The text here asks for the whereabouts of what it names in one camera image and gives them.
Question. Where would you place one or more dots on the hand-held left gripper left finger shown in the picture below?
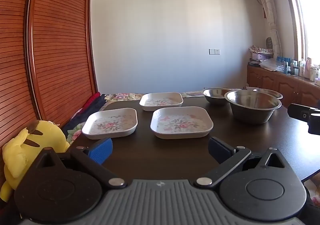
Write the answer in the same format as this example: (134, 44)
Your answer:
(101, 151)

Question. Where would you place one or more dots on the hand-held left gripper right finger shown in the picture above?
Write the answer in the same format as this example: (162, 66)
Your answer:
(220, 150)

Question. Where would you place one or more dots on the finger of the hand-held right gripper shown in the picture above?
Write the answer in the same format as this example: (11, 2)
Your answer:
(298, 113)

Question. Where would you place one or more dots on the white floral square plate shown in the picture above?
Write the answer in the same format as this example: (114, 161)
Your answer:
(110, 124)
(181, 122)
(161, 101)

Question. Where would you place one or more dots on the small steel bowl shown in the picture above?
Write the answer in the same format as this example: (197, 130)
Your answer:
(271, 93)

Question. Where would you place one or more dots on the large steel bowl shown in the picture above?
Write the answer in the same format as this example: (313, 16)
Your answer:
(252, 110)

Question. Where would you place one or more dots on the medium steel bowl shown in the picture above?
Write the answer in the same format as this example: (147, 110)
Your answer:
(215, 96)

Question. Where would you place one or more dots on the wooden cabinet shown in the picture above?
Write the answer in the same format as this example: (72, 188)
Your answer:
(275, 85)

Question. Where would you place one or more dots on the navy cloth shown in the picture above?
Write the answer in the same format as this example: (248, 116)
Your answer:
(82, 117)

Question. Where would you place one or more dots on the row of toiletry bottles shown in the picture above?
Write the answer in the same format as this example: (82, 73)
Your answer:
(302, 66)

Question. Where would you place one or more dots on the red cloth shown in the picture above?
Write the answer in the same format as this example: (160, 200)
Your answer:
(93, 99)

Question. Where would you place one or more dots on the clear plastic bag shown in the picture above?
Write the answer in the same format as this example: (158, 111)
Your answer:
(271, 64)

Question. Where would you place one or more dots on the yellow plush toy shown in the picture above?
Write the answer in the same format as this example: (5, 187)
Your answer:
(47, 135)

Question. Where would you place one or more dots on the floral bed blanket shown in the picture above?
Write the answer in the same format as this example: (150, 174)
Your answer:
(125, 96)

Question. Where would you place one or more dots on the pile of papers and boxes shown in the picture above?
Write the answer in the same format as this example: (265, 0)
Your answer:
(260, 52)

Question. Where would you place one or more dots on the dark hand fan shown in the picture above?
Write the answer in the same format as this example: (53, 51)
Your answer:
(269, 42)

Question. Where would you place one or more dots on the window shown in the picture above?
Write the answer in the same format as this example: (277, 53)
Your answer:
(308, 15)

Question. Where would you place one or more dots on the patterned white curtain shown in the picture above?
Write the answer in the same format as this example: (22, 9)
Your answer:
(268, 10)

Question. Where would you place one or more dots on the wooden louvered wardrobe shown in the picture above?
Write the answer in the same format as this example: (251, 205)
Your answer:
(57, 40)

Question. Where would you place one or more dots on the white wall socket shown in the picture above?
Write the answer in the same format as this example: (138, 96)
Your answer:
(214, 51)

